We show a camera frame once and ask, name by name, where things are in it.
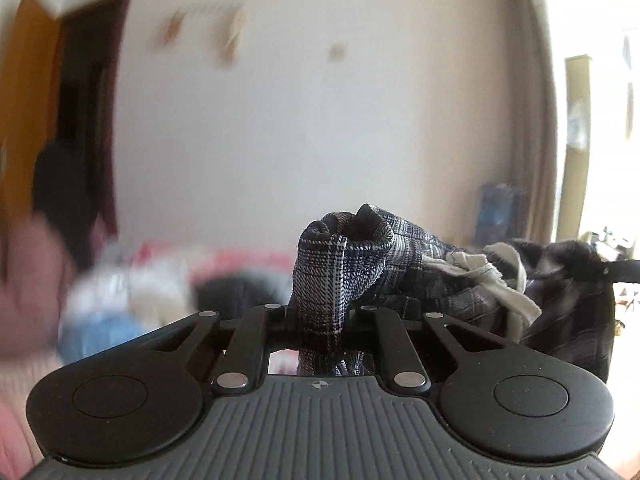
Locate mauve quilt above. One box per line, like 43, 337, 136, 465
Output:
0, 220, 76, 480

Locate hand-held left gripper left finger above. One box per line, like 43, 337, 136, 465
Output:
135, 302, 299, 396

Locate black white plaid pants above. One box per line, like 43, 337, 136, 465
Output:
287, 203, 617, 381

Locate dark hanging garment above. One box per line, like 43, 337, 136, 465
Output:
32, 137, 103, 273

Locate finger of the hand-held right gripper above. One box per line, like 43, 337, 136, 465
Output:
580, 257, 640, 283

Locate sky blue garment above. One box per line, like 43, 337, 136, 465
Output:
60, 310, 161, 366

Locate beige curtain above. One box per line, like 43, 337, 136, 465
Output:
505, 0, 561, 246

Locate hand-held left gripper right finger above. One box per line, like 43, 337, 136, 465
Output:
345, 304, 506, 396

